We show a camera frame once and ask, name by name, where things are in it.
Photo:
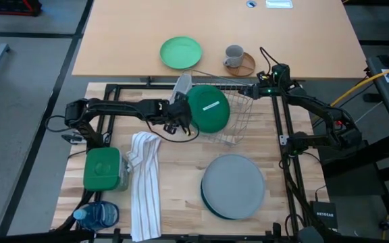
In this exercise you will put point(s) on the black side desk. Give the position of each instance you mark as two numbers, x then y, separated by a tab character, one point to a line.
388	98

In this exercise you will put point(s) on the clear plastic utensil holder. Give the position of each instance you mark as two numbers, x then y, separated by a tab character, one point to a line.
181	86

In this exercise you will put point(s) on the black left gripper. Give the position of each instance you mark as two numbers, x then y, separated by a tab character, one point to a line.
177	113

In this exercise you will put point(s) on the round desk grommet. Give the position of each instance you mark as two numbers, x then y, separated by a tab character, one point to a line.
251	4

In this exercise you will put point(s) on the green lidded food container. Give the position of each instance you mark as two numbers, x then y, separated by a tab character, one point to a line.
101	168

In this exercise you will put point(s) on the blue water bottle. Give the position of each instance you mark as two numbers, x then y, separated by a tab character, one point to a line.
98	215

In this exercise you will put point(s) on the brown divided wooden plate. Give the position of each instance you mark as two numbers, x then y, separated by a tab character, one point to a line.
248	65

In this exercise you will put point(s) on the white striped dish towel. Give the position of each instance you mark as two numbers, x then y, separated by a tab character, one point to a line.
145	182

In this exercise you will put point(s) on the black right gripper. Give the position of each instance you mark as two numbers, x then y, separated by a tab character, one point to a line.
268	91

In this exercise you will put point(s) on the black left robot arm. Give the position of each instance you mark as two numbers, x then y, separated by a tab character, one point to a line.
120	107

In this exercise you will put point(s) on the light wood desk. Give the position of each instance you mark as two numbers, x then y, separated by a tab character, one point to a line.
130	33

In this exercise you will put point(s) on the dark green plate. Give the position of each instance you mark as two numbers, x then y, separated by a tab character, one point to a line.
208	118

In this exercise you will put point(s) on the white flat device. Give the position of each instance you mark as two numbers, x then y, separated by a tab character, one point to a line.
279	3

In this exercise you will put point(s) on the black network switch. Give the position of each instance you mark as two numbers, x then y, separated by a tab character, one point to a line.
324	216

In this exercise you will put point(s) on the gray plate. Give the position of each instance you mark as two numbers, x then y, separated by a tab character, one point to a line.
233	186

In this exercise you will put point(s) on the light green plate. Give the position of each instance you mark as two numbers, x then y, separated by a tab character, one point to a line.
181	52

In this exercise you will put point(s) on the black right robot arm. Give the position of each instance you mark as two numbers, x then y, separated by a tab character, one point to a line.
316	106

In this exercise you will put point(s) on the red and black crate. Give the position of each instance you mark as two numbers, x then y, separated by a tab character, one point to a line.
12	6

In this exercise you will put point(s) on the gray mug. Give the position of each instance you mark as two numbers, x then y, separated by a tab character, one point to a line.
234	55

